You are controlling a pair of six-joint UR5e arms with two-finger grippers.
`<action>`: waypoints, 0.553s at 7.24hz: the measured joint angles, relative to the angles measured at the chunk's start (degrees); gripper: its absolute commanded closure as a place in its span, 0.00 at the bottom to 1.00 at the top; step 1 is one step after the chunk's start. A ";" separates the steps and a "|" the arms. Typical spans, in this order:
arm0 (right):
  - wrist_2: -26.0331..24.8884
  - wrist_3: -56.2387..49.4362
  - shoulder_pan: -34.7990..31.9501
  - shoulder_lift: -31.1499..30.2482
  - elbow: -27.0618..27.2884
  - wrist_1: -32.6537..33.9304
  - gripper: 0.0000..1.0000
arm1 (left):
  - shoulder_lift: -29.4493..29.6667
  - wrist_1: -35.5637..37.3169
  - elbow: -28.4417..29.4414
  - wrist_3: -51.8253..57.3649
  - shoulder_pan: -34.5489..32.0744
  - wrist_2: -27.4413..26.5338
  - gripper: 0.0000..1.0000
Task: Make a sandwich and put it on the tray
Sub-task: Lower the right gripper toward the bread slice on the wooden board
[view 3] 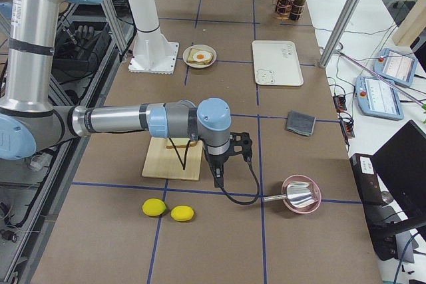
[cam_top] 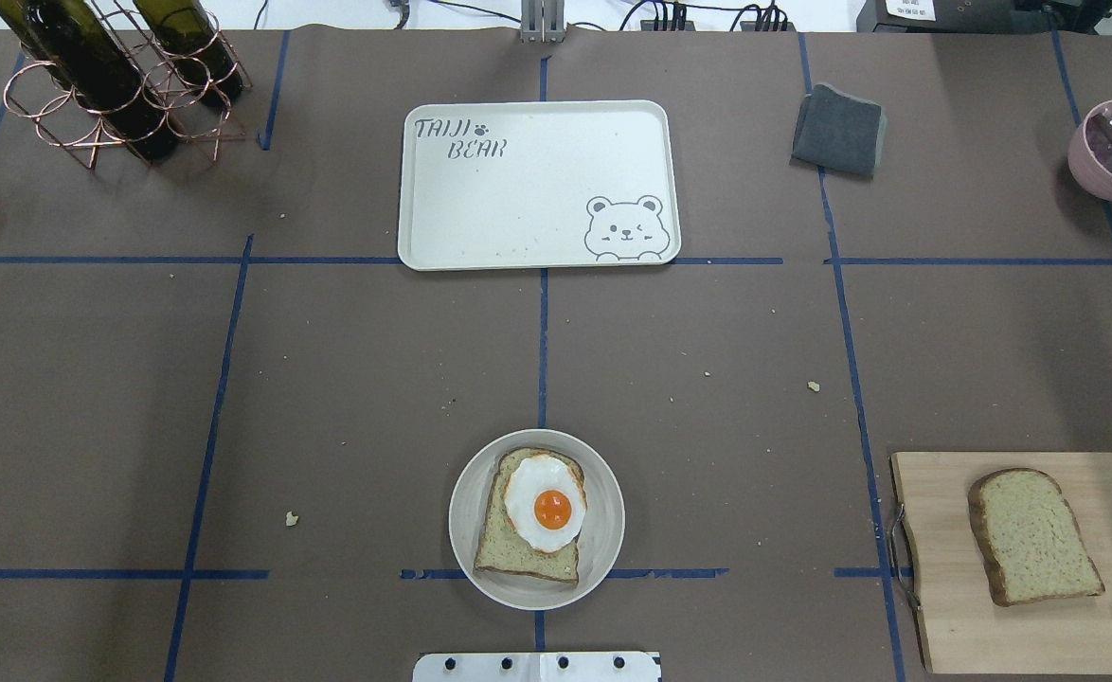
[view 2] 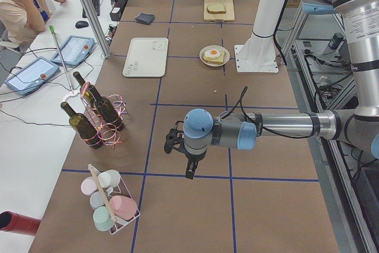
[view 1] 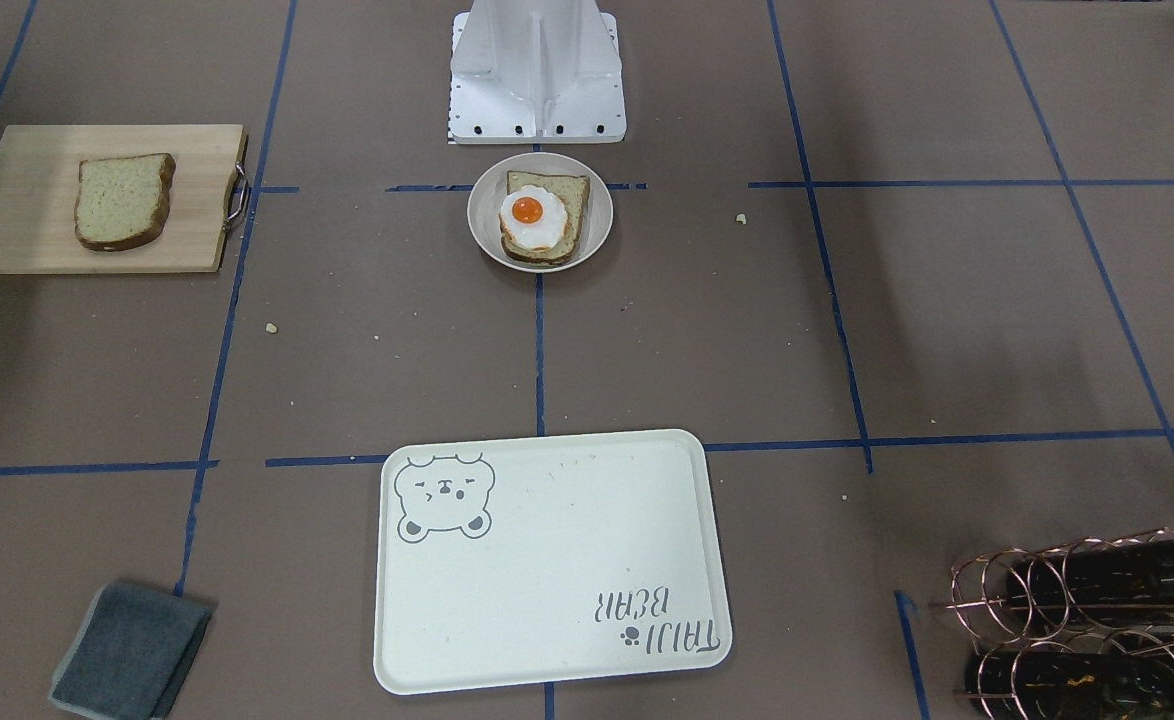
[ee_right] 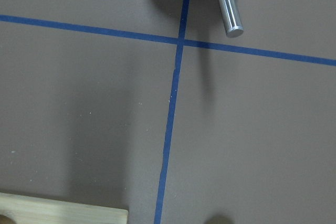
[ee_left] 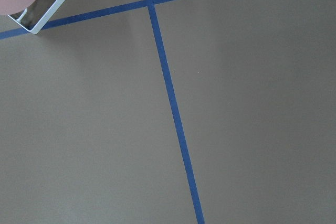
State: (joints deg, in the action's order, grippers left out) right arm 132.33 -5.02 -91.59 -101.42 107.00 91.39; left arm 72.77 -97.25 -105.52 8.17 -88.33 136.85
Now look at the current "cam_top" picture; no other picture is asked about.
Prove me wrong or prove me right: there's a metal camera post bracket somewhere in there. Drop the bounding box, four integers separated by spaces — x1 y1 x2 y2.
520 0 567 45

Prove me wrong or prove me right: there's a wooden cutting board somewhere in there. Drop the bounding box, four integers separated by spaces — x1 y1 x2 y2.
892 452 1112 674

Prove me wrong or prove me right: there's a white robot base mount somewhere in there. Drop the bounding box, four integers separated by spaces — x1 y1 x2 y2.
413 651 663 681

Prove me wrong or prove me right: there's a white bear tray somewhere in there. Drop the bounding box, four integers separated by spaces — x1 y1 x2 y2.
397 99 682 271

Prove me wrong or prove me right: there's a copper wire bottle rack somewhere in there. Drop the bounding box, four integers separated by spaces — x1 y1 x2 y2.
0 1 250 169

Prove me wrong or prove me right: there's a dark green wine bottle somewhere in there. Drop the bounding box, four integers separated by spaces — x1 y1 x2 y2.
0 1 178 161
135 1 244 109

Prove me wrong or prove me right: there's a bread slice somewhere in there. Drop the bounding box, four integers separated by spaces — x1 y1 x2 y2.
967 467 1105 607
474 448 589 585

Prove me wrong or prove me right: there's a white round plate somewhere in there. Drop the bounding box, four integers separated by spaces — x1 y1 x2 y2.
448 429 626 610

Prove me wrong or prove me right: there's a fried egg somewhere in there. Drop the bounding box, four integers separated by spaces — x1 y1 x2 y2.
503 454 587 554

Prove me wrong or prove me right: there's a grey folded cloth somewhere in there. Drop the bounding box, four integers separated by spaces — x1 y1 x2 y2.
791 82 887 177

